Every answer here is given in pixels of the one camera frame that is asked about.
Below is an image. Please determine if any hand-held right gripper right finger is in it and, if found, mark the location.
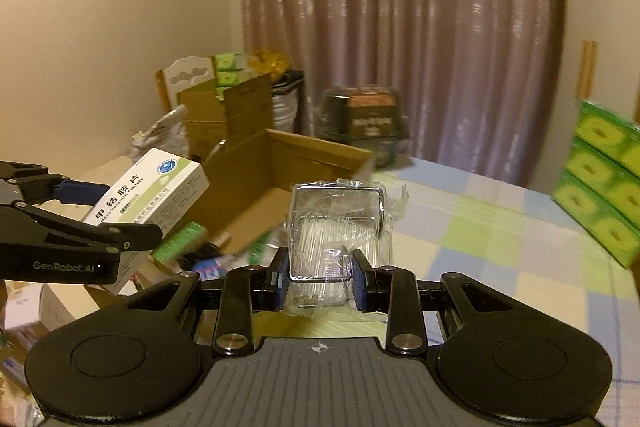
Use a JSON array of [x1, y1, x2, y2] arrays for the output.
[[351, 249, 522, 357]]

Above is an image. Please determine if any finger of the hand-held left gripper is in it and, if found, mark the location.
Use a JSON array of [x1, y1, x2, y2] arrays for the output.
[[0, 161, 111, 208], [0, 202, 164, 254]]

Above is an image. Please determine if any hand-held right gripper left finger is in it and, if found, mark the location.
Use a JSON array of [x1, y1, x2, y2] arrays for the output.
[[122, 249, 292, 358]]

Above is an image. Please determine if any white green medicine box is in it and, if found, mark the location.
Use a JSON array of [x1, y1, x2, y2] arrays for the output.
[[81, 148, 210, 296]]

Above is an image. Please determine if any clear packet with metal hook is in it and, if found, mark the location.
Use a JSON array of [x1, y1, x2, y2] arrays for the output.
[[284, 179, 412, 319]]

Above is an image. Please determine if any dark plastic container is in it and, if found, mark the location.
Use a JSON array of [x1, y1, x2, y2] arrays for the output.
[[317, 87, 412, 168]]

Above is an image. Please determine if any white carton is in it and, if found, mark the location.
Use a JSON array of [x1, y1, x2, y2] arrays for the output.
[[0, 279, 108, 408]]

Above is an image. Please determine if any small green carton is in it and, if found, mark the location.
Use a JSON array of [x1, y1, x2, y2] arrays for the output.
[[149, 222, 209, 264]]

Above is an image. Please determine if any white plastic bag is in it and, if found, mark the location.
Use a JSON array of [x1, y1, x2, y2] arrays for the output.
[[131, 104, 193, 164]]

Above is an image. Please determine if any checked tablecloth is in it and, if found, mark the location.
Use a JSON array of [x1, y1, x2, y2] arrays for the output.
[[252, 156, 640, 413]]

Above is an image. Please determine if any tall cardboard box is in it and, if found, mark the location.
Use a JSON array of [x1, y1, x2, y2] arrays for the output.
[[177, 72, 274, 158]]

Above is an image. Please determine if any white wooden chair back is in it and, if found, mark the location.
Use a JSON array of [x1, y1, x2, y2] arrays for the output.
[[155, 54, 217, 114]]

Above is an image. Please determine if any black mesh bin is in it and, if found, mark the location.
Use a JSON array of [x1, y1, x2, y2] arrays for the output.
[[270, 69, 306, 138]]

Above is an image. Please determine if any mauve curtain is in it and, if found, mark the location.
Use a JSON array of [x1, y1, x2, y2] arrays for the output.
[[239, 0, 566, 188]]

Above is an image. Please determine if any stack of green tissue packs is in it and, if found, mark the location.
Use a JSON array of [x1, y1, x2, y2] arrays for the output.
[[551, 99, 640, 269]]

